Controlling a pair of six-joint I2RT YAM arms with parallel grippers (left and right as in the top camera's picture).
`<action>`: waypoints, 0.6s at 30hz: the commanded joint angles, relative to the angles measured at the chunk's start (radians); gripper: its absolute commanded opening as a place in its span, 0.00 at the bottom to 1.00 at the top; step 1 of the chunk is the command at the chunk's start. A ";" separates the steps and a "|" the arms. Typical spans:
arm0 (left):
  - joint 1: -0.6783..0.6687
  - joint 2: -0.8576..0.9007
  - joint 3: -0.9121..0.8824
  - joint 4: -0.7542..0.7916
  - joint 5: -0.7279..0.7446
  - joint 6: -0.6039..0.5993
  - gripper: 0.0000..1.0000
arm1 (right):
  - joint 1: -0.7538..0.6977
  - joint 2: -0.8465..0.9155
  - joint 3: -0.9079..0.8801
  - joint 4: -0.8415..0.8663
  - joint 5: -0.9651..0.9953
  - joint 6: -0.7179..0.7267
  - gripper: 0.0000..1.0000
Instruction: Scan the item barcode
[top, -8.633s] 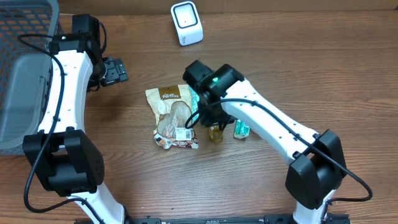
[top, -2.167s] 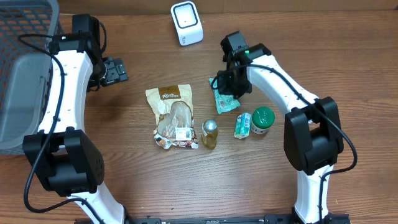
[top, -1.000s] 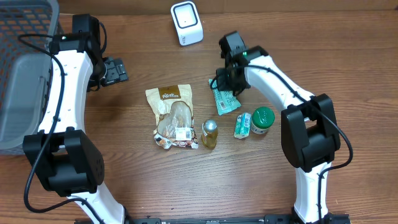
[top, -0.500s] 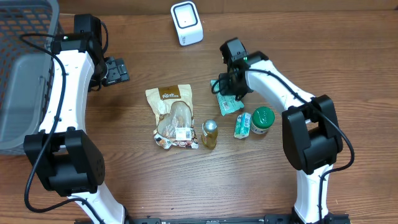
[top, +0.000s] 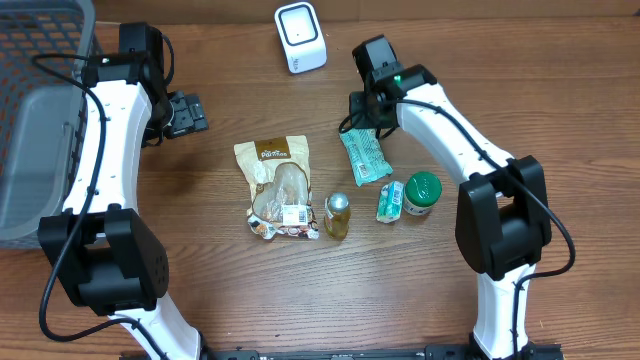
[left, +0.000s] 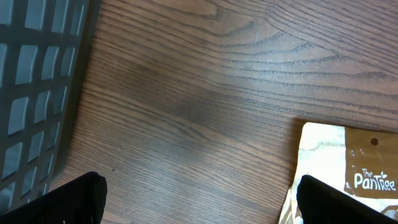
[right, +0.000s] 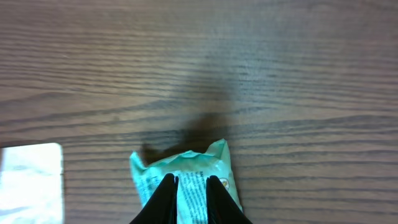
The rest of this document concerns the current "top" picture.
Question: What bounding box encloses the grey plastic mesh basket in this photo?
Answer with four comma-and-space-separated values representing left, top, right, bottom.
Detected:
1, 0, 101, 249

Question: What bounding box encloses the yellow liquid bottle silver cap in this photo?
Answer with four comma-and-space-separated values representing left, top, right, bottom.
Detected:
324, 192, 351, 240

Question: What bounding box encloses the teal white tissue packet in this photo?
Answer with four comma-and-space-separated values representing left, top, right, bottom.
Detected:
376, 181, 404, 224

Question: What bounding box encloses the green lid white jar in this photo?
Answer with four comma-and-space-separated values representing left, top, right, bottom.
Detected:
403, 172, 442, 216

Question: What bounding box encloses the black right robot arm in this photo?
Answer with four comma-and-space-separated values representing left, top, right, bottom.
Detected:
340, 35, 562, 359

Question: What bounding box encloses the white barcode scanner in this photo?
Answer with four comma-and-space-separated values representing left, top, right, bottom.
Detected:
274, 1, 327, 74

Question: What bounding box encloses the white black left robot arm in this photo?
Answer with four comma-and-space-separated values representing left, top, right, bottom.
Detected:
37, 22, 212, 359

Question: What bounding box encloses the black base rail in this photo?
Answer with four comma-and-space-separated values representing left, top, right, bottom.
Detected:
119, 343, 565, 360

